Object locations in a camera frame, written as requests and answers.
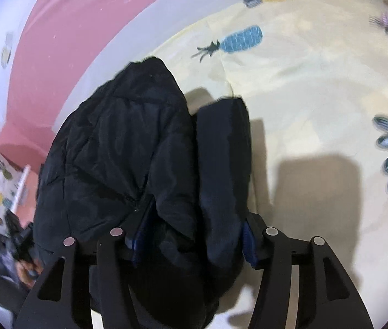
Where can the person's left hand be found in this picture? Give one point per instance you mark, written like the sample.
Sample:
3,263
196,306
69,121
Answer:
28,272

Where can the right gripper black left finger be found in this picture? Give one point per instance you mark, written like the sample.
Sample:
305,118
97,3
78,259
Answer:
98,273

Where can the black puffer jacket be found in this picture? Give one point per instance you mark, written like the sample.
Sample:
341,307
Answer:
133,148

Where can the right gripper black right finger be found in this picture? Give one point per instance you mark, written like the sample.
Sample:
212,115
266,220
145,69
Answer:
327,297

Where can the yellow pineapple print bedsheet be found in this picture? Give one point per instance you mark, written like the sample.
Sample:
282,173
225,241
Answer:
314,77

